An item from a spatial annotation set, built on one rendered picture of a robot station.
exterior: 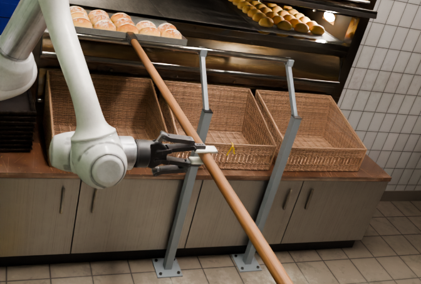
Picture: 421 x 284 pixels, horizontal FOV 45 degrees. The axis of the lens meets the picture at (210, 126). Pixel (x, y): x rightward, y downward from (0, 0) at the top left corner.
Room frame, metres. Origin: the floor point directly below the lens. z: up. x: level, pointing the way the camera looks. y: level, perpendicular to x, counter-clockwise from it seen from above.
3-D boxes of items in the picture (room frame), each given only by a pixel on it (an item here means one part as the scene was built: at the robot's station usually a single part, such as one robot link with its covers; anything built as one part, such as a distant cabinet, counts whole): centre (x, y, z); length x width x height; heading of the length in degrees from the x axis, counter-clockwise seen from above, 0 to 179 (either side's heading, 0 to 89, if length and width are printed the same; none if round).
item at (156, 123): (2.23, 0.52, 0.72); 0.56 x 0.49 x 0.28; 117
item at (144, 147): (1.17, 0.14, 1.19); 0.09 x 0.07 x 0.08; 117
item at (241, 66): (2.72, 0.11, 1.02); 1.79 x 0.11 x 0.19; 116
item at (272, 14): (3.37, -0.22, 1.21); 0.61 x 0.48 x 0.06; 26
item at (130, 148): (1.14, 0.20, 1.19); 0.09 x 0.06 x 0.09; 27
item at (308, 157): (2.75, -0.56, 0.72); 0.56 x 0.49 x 0.28; 117
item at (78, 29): (2.30, 0.53, 1.19); 0.55 x 0.36 x 0.03; 117
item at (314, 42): (2.75, 0.12, 1.16); 1.80 x 0.06 x 0.04; 116
